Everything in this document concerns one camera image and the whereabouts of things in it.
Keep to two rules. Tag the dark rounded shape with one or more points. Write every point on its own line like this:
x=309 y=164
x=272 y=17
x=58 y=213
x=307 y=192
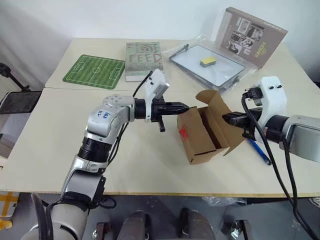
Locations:
x=136 y=225
x=197 y=225

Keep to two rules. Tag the brown printed product box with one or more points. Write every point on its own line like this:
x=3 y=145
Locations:
x=252 y=35

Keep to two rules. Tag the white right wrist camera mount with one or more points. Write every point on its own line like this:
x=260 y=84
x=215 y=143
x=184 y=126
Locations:
x=273 y=97

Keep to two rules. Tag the clear plastic bag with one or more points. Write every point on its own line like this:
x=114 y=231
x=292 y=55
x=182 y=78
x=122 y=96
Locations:
x=175 y=51

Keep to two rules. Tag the black framed whiteboard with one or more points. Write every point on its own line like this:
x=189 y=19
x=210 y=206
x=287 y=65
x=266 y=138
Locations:
x=210 y=73

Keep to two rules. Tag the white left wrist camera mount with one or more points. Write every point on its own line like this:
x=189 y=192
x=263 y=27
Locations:
x=156 y=85

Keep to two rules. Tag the black slim pen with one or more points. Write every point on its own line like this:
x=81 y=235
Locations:
x=181 y=50

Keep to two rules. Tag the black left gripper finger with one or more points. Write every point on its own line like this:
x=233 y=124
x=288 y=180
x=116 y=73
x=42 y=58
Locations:
x=175 y=111
x=176 y=105

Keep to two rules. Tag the black flat panel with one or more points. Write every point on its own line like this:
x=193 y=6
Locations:
x=20 y=102

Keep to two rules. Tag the black tripod stand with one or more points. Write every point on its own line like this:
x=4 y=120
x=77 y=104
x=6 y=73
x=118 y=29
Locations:
x=12 y=77

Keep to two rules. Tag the red tape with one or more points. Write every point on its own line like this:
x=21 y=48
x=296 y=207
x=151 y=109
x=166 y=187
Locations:
x=184 y=132

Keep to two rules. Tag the FEED book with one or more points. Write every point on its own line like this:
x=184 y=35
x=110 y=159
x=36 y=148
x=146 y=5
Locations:
x=142 y=60

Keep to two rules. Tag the yellow sponge eraser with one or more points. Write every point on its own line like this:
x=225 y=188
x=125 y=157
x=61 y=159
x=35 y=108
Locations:
x=208 y=61

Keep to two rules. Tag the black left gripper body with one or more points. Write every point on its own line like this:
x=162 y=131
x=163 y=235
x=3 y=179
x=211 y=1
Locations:
x=158 y=110

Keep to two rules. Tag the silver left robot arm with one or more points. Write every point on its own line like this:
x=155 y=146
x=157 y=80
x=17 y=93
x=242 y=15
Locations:
x=102 y=117

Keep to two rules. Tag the green soccer field mat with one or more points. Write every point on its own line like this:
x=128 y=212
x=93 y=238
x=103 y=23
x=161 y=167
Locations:
x=93 y=71

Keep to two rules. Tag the brown cardboard box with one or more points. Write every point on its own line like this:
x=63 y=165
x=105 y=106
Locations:
x=200 y=135

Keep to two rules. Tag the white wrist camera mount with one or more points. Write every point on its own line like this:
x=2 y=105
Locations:
x=156 y=85
x=273 y=97

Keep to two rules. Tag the blue pen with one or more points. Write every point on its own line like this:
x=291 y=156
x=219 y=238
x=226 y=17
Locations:
x=260 y=151

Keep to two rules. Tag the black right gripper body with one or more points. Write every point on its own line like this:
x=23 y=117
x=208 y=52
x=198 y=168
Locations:
x=252 y=130

